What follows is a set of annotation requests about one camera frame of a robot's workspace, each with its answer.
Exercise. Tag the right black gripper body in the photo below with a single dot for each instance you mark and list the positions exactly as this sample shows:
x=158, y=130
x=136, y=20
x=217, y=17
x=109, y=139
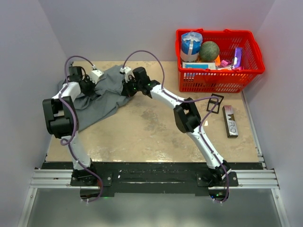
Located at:
x=131, y=87

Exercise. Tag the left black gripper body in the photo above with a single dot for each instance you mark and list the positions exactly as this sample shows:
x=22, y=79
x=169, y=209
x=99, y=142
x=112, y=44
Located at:
x=89, y=85

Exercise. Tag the grey button shirt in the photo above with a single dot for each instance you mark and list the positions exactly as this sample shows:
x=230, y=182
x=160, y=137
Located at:
x=104, y=102

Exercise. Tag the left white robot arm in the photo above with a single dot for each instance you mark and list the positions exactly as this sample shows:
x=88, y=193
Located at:
x=62, y=121

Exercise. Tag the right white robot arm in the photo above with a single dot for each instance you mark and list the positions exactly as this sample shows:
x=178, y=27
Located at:
x=186, y=114

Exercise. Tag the blue white wrapped roll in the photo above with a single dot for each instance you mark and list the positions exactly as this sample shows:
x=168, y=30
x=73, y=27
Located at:
x=190, y=46

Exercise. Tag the white blue box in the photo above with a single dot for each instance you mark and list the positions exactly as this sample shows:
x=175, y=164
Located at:
x=199, y=65

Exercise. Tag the green round ball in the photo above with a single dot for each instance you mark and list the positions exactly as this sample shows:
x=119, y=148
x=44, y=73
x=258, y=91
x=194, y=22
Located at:
x=209, y=51

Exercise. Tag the orange packet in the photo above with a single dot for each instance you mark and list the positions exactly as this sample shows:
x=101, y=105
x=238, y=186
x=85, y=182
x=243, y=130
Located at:
x=217, y=60

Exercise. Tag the pink small packet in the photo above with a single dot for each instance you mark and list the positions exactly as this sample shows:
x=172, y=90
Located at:
x=225, y=63

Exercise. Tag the dark long box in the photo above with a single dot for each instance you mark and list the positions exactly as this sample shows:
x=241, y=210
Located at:
x=230, y=123

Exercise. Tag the purple snack packet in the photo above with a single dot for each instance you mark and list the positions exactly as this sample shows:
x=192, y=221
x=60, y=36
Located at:
x=237, y=57

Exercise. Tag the red plastic basket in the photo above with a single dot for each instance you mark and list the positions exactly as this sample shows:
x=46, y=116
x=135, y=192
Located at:
x=222, y=81

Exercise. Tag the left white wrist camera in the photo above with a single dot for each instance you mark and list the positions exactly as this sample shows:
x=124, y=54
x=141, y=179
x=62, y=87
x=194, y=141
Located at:
x=96, y=75

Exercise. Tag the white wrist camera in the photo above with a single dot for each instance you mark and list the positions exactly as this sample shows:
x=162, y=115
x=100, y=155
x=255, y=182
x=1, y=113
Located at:
x=127, y=72
x=96, y=75

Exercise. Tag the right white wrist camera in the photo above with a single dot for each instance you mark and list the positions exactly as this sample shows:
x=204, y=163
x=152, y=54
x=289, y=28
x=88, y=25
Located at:
x=127, y=72

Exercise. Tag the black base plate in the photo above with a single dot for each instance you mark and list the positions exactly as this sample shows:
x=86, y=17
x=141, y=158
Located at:
x=153, y=178

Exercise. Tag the aluminium rail frame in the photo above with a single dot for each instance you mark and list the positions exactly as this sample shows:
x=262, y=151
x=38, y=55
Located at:
x=142, y=131

